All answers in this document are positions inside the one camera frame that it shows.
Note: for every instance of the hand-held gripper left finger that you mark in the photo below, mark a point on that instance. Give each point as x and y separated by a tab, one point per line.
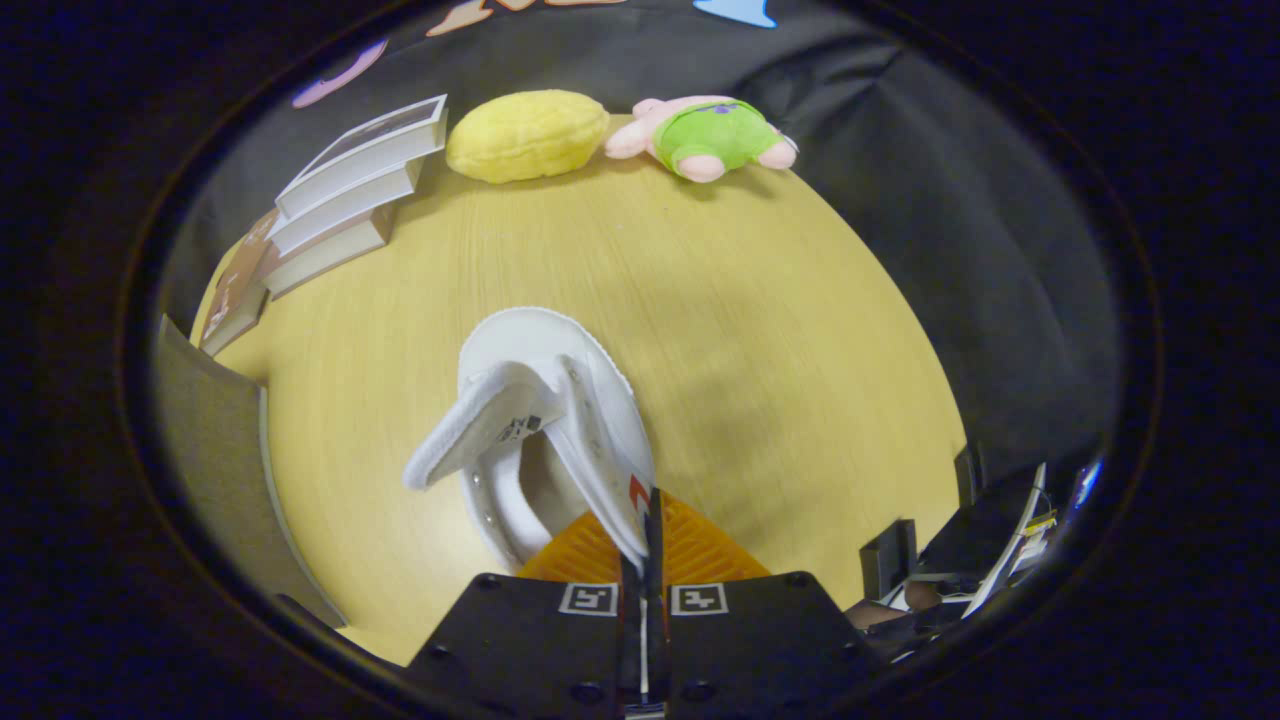
632	640

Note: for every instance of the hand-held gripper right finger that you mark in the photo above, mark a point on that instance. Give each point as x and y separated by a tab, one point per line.
658	620

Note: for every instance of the white canvas shoe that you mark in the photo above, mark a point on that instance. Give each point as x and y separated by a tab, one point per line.
530	345

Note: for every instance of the grey fabric storage box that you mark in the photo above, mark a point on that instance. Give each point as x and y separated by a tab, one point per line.
215	450

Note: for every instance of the black clamp block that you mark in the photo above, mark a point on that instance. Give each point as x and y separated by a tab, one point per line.
968	475
888	558

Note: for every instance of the dark equipment clutter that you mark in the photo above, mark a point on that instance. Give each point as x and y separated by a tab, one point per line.
985	535

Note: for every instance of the black backdrop cloth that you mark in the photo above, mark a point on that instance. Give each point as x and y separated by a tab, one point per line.
950	250

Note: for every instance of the pink plush toy green shorts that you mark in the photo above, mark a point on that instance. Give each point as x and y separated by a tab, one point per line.
715	135

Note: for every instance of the thick tan cover book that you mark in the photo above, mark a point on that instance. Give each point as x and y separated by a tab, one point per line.
330	255

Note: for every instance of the yellow plush toy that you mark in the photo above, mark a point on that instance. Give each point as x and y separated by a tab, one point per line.
525	135

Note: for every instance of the brown cover book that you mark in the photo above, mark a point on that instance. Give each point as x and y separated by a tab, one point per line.
235	315

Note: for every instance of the portrait cover book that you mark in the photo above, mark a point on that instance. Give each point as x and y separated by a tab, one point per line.
370	150

